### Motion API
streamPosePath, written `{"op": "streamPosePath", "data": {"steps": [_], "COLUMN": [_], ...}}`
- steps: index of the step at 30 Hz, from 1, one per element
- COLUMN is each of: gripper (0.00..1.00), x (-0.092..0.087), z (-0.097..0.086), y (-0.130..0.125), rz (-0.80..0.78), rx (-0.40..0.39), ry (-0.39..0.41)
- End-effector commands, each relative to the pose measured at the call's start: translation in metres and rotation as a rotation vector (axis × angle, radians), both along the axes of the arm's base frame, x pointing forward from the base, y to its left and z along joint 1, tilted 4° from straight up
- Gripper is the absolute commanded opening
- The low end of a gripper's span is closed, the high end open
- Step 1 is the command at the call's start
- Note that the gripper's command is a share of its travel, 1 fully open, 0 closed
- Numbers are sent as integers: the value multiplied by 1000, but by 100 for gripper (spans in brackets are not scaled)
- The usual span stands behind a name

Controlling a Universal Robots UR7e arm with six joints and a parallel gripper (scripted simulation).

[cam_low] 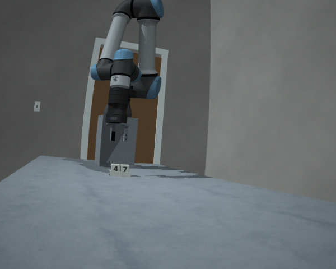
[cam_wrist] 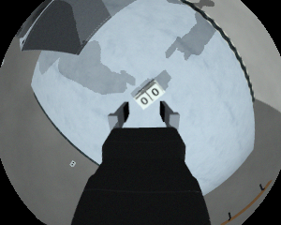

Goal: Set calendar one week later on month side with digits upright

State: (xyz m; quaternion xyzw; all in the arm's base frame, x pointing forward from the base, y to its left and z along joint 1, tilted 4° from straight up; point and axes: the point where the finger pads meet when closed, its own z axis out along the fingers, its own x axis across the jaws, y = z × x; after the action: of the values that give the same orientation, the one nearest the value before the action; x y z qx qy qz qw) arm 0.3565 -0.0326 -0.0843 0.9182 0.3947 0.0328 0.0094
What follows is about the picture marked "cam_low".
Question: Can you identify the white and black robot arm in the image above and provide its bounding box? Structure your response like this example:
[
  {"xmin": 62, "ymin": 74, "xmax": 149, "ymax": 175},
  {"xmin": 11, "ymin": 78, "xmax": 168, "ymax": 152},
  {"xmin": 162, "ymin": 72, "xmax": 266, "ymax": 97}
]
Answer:
[{"xmin": 90, "ymin": 0, "xmax": 164, "ymax": 99}]

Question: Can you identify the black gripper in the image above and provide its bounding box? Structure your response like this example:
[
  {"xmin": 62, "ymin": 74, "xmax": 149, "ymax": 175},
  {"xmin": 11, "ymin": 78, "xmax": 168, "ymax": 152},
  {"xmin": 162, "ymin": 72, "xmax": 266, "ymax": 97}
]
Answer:
[{"xmin": 106, "ymin": 75, "xmax": 136, "ymax": 142}]

